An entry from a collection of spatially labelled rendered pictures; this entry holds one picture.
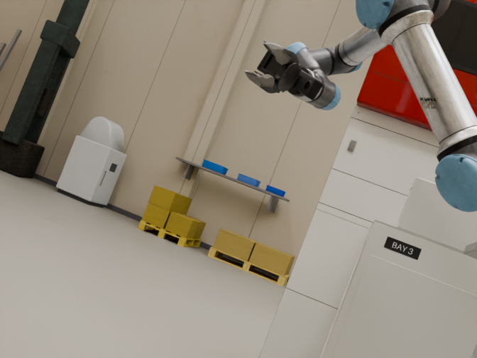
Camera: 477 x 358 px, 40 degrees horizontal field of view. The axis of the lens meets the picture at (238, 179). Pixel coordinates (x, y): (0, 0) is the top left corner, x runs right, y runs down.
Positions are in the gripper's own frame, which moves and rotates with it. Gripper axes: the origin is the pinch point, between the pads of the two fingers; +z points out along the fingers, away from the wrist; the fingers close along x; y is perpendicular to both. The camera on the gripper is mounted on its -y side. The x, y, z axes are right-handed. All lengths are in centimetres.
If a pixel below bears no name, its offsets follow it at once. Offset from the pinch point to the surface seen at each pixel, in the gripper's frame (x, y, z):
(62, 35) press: -178, 741, -485
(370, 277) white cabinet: -32, -33, -44
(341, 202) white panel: -31, 12, -95
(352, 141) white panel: -12, 22, -95
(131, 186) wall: -328, 598, -628
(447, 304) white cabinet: -26, -49, -53
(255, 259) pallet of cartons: -267, 332, -624
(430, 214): -10, -33, -50
